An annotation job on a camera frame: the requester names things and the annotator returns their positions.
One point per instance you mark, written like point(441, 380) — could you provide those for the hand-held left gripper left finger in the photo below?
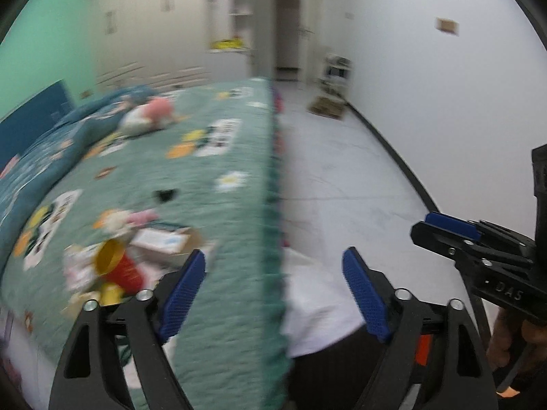
point(183, 294)

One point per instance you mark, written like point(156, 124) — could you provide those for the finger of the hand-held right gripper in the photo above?
point(453, 224)
point(433, 237)

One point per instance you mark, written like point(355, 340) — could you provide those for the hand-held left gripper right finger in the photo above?
point(367, 297)

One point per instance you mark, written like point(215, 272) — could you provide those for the person's right hand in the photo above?
point(506, 337)

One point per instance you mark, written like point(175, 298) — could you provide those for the white cloth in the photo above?
point(316, 303)

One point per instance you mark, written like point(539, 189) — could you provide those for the small open cardboard box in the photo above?
point(164, 241)

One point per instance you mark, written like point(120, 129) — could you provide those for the red yellow paper cup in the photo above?
point(126, 271)

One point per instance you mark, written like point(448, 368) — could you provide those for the green flower printed blanket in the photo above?
point(213, 230)

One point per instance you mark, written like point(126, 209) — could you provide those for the small yellow container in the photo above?
point(112, 294)

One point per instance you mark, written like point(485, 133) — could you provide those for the dark cloth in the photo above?
point(329, 376)

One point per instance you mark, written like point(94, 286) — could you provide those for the white fluffy ball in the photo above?
point(115, 221)

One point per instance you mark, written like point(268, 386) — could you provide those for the black hair clip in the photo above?
point(166, 195)

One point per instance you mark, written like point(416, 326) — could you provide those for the crumpled white pink wrapper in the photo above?
point(79, 269)

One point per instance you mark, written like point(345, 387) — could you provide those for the brown doormat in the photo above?
point(327, 106)

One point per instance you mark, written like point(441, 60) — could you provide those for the pink white plush toy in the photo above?
point(145, 115)

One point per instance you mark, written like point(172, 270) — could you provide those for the white storage cart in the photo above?
point(337, 72)

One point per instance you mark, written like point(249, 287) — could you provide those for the blue floral quilt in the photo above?
point(55, 145)

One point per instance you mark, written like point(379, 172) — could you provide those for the white door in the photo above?
point(314, 38)

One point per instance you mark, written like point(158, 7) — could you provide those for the blue padded headboard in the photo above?
point(30, 115)

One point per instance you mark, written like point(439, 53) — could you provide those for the yellow toys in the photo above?
point(226, 44)

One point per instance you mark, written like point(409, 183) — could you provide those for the white shelf unit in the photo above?
point(230, 21)

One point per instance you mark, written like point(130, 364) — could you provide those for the cream wardrobe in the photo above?
point(149, 17)

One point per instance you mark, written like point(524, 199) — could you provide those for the beige wall plate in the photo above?
point(446, 25)

